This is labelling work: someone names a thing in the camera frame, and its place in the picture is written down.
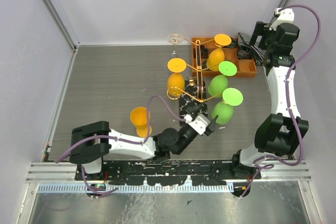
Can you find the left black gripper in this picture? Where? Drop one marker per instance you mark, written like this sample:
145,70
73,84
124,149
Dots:
211,128

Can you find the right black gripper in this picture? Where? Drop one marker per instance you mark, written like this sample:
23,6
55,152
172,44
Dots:
261,29

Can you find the green goblet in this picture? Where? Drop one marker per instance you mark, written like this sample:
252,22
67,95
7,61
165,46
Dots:
220,82
223,111

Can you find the orange goblet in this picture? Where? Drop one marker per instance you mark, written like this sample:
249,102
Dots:
176,82
138,117
217,56

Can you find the orange goblet front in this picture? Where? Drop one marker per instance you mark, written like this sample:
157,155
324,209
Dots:
138,117

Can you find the gold wine glass rack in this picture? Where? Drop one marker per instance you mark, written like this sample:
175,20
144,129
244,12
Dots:
196,84

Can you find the clear champagne flute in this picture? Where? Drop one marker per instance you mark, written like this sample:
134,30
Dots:
174,39

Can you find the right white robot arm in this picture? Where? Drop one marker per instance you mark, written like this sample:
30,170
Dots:
279,135

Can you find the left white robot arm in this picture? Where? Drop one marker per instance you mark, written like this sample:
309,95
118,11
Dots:
91,142

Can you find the striped grey cloth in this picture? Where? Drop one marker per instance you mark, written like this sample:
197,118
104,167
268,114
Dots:
243,42

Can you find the dark cloth right compartment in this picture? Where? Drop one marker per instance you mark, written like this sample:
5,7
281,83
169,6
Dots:
244,54

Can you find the orange divided tray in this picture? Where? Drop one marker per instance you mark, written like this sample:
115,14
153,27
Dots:
246,68

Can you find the dark rolled cloth in tray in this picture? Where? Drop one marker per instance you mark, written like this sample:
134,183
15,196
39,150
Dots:
204,50

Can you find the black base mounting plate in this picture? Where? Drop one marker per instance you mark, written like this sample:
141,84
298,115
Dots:
171,172

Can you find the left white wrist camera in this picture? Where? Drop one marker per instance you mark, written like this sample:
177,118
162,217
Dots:
199,124

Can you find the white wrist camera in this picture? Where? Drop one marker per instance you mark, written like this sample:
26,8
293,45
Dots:
282,16
199,124

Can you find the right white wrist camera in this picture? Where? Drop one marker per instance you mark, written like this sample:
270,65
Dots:
282,16

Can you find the slotted cable duct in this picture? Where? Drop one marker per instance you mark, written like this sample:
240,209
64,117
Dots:
186,188

